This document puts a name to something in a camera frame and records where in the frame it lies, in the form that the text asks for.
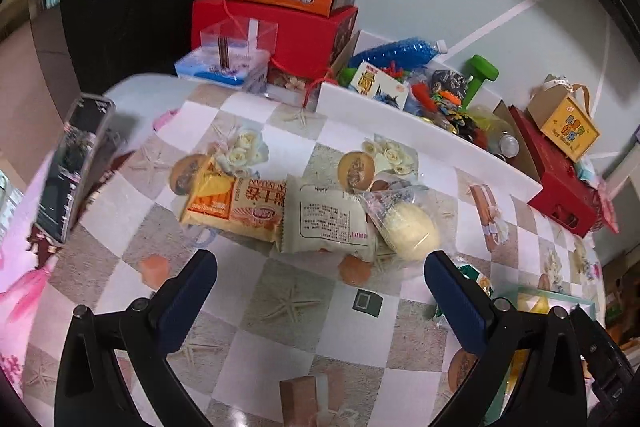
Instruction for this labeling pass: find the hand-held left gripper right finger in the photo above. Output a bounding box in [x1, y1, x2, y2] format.
[424, 250, 601, 427]

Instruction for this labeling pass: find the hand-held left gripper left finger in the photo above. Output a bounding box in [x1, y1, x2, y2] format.
[55, 249, 218, 427]

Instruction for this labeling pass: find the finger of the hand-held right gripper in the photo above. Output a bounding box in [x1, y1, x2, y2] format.
[570, 307, 633, 408]

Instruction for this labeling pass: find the green-rimmed box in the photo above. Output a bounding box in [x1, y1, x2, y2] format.
[492, 284, 598, 425]

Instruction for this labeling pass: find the green round cracker packet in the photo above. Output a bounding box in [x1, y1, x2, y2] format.
[435, 262, 493, 318]

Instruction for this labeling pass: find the clear-wrapped yellow cake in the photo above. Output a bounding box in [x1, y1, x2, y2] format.
[361, 187, 442, 264]

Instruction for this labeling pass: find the cream and orange snack packet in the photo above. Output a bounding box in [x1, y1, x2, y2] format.
[179, 157, 290, 244]

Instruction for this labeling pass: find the flat red box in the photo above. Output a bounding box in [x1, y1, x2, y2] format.
[507, 106, 618, 238]

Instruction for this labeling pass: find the white snack packet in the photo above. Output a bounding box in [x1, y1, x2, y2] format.
[277, 177, 378, 264]

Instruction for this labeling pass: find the clear plastic bottle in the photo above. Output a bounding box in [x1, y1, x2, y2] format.
[487, 127, 521, 160]

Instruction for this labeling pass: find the smartphone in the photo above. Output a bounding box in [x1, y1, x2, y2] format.
[34, 94, 117, 248]

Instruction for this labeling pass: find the white tray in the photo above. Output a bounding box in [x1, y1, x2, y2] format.
[317, 79, 545, 202]

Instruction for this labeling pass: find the heap of colourful toys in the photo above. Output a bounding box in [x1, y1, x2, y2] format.
[410, 69, 496, 148]

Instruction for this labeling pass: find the yellow gift box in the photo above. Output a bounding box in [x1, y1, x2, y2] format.
[527, 77, 601, 162]

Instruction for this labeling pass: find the white printed card box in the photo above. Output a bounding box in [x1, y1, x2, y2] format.
[350, 63, 411, 110]

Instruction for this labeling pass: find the green dumbbell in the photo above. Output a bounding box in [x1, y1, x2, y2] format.
[462, 55, 501, 108]

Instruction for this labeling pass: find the blue plastic bottle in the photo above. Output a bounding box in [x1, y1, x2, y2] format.
[350, 37, 448, 70]

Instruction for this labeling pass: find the large red box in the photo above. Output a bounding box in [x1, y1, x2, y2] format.
[191, 0, 360, 80]

